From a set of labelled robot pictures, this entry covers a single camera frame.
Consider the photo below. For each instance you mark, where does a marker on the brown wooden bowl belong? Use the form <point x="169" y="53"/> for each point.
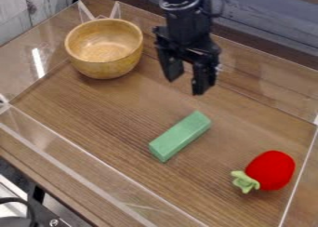
<point x="105" y="47"/>

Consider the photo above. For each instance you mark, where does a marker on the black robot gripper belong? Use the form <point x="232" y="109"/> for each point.
<point x="184" y="41"/>

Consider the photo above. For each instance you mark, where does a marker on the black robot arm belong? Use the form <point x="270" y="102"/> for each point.
<point x="184" y="41"/>

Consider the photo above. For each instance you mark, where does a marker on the green rectangular block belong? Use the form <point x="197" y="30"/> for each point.
<point x="173" y="141"/>

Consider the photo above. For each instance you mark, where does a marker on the red plush strawberry toy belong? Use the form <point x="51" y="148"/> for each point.
<point x="268" y="173"/>

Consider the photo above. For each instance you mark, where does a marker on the clear acrylic tray wall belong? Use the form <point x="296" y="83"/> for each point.
<point x="77" y="133"/>

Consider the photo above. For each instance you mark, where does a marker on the black metal table bracket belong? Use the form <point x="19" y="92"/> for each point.
<point x="51" y="213"/>

